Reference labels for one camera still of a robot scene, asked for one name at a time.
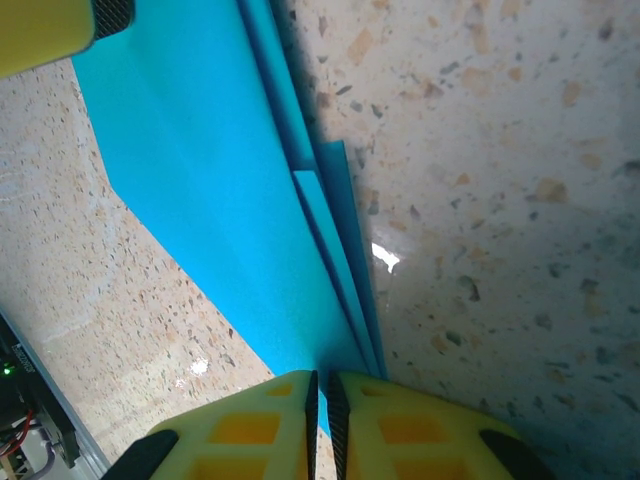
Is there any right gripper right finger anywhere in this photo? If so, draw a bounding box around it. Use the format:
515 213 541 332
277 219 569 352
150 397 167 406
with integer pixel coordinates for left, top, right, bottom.
327 370 559 480

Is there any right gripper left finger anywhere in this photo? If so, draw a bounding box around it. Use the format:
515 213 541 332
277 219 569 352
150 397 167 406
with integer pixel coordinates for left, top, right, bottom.
102 369 320 480

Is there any blue paper sheet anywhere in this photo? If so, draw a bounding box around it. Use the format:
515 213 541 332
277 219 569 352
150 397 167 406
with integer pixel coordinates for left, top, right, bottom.
71 0 389 436

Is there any aluminium mounting rail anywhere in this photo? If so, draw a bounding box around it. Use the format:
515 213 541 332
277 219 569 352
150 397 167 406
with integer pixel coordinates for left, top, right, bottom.
0 304 112 480

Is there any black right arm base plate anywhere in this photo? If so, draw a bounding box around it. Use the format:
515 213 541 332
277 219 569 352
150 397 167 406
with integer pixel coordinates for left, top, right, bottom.
27 384 81 470

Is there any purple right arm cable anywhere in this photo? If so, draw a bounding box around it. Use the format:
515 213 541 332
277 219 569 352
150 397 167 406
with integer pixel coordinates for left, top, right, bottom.
37 434 59 472

